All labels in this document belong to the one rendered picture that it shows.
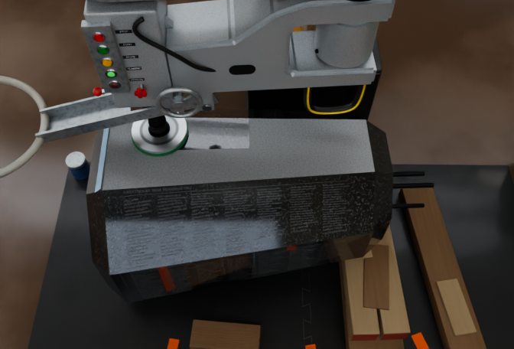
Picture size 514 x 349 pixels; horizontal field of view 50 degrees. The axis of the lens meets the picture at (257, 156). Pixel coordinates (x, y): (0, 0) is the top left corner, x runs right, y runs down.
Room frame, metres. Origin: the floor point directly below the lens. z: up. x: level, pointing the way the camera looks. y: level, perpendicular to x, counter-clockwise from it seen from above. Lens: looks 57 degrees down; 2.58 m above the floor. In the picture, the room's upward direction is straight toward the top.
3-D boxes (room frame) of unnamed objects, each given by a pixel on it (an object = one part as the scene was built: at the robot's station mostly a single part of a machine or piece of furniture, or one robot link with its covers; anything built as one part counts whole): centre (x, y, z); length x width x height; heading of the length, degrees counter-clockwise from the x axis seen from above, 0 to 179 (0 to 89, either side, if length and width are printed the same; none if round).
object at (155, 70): (1.24, 0.30, 1.32); 0.36 x 0.22 x 0.45; 94
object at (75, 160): (1.54, 0.95, 0.08); 0.10 x 0.10 x 0.13
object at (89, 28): (1.12, 0.44, 1.37); 0.08 x 0.03 x 0.28; 94
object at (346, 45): (1.28, -0.28, 1.34); 0.19 x 0.19 x 0.20
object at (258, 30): (1.25, -0.02, 1.30); 0.74 x 0.23 x 0.49; 94
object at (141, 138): (1.23, 0.38, 0.84); 0.21 x 0.21 x 0.01
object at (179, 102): (1.12, 0.25, 1.19); 0.15 x 0.10 x 0.15; 94
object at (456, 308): (0.78, -0.90, 0.10); 0.25 x 0.10 x 0.01; 9
